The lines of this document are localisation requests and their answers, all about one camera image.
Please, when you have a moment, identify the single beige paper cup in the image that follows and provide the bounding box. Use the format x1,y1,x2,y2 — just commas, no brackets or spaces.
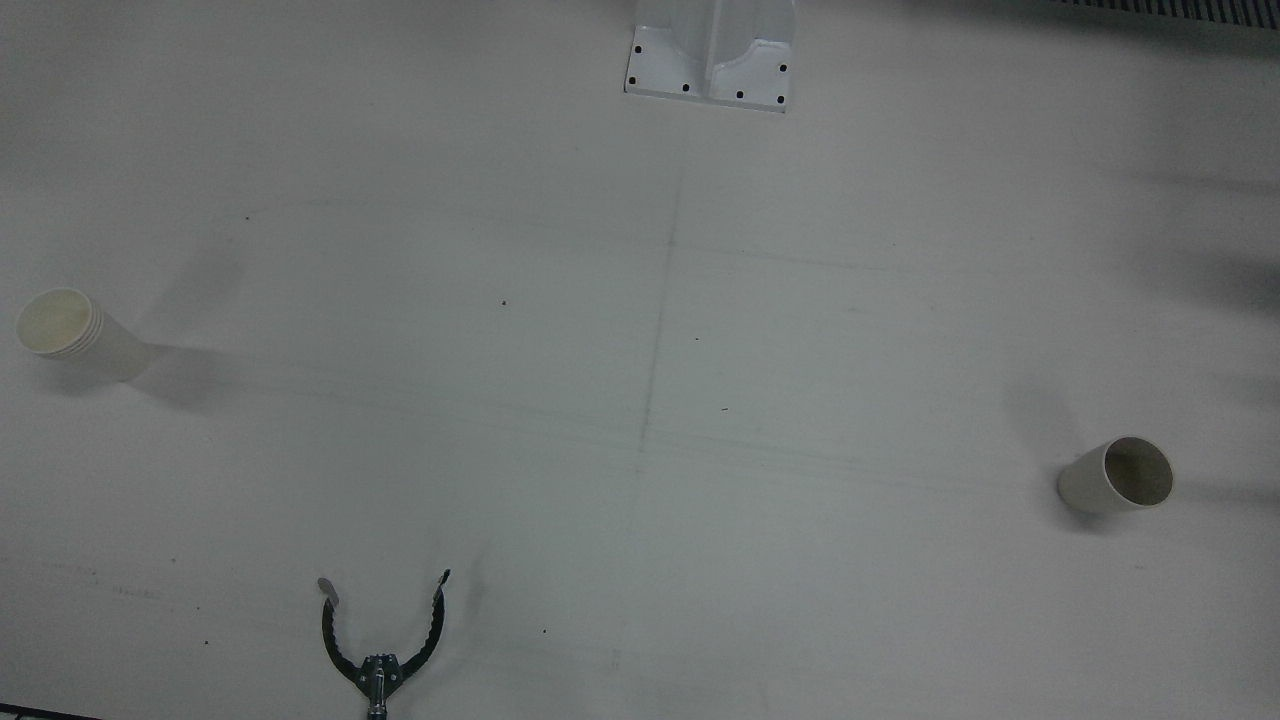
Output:
1057,436,1175,517

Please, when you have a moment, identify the black reacher grabber claw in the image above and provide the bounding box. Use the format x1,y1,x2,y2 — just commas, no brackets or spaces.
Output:
317,568,453,720

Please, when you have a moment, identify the stack of paper cups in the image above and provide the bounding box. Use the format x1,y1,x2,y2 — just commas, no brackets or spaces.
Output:
14,287,153,384

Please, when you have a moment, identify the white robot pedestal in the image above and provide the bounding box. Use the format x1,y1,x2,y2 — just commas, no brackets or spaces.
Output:
624,0,798,114

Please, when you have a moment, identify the grey ribbed grille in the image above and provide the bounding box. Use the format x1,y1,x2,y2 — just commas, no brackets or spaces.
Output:
1050,0,1280,30

